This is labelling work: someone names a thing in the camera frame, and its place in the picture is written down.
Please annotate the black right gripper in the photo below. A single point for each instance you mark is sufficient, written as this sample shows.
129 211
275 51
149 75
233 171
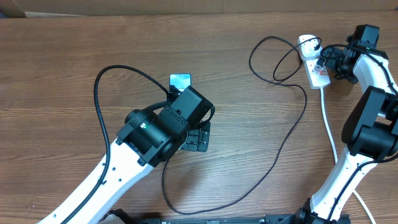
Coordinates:
329 63

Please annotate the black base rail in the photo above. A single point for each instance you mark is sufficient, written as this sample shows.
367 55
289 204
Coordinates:
121 217

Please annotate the white charger plug adapter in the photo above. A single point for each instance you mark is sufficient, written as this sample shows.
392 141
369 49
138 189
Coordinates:
309 47

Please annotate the Samsung Galaxy smartphone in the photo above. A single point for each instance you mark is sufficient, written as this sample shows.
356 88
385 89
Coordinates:
180 80

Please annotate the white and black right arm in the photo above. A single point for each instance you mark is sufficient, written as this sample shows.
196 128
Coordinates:
370 132

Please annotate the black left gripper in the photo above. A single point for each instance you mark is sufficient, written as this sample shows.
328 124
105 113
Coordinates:
198 137

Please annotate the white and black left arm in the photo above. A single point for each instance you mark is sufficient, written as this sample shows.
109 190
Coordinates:
149 136

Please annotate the white power strip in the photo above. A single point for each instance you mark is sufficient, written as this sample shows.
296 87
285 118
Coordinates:
317 75

